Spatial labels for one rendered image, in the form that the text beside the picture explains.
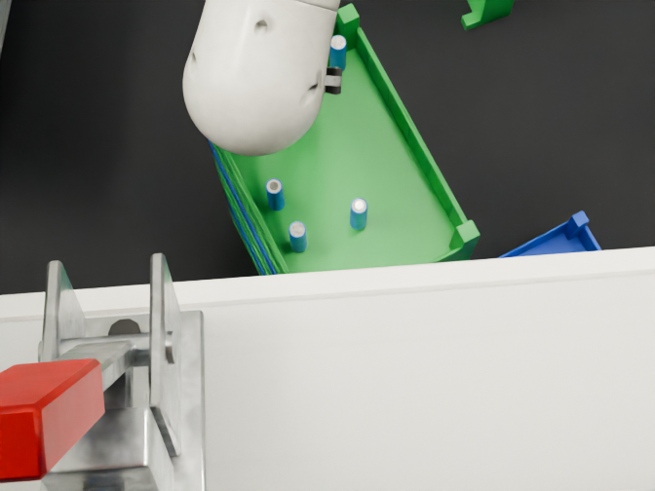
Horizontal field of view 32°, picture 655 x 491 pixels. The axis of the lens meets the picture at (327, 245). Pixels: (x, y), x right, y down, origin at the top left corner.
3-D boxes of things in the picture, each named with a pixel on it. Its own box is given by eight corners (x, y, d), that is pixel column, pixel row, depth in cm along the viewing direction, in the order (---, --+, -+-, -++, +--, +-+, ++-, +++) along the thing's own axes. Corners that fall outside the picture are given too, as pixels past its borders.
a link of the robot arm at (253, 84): (157, 142, 85) (301, 178, 85) (194, -25, 83) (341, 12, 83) (186, 129, 99) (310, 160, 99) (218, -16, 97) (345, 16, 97)
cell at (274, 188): (265, 200, 129) (262, 181, 123) (280, 193, 129) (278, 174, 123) (273, 213, 128) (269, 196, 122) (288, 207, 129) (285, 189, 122)
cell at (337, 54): (341, 32, 127) (341, 56, 133) (327, 39, 127) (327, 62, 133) (349, 46, 127) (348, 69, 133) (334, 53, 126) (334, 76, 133)
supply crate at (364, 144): (196, 104, 132) (187, 77, 125) (351, 33, 134) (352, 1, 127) (310, 333, 125) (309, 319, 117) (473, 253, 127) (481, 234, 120)
